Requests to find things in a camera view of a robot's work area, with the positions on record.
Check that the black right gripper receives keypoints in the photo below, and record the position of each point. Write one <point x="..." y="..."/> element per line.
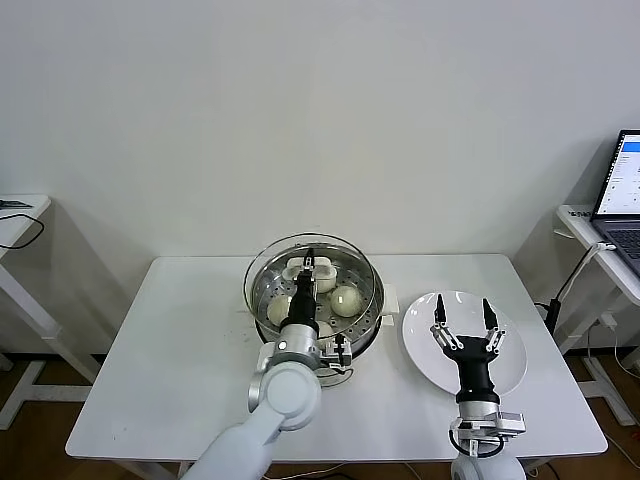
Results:
<point x="472" y="365"/>

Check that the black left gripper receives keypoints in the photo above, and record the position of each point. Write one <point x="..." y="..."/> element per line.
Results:
<point x="304" y="302"/>

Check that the glass pot lid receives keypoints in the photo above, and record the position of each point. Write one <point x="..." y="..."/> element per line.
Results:
<point x="295" y="267"/>

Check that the white steamed baozi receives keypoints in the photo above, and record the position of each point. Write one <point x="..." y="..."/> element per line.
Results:
<point x="327" y="285"/>
<point x="326" y="330"/>
<point x="346" y="300"/>
<point x="276" y="311"/>

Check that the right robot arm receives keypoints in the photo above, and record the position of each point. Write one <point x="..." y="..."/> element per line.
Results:
<point x="480" y="465"/>

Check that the stainless steel steamer basket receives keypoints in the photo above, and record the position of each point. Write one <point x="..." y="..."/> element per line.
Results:
<point x="365" y="334"/>

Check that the white round plate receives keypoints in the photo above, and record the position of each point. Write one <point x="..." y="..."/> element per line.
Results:
<point x="425" y="360"/>

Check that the white side table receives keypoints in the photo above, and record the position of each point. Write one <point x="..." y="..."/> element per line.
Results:
<point x="20" y="230"/>
<point x="575" y="217"/>

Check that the grey laptop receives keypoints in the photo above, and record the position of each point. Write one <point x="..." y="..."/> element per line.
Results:
<point x="617" y="170"/>

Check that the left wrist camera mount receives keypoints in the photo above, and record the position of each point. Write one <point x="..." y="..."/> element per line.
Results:
<point x="341" y="352"/>

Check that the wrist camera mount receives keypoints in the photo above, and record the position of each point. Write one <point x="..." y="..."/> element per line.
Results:
<point x="341" y="352"/>
<point x="511" y="424"/>

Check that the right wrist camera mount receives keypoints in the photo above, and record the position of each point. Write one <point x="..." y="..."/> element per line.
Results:
<point x="511" y="424"/>

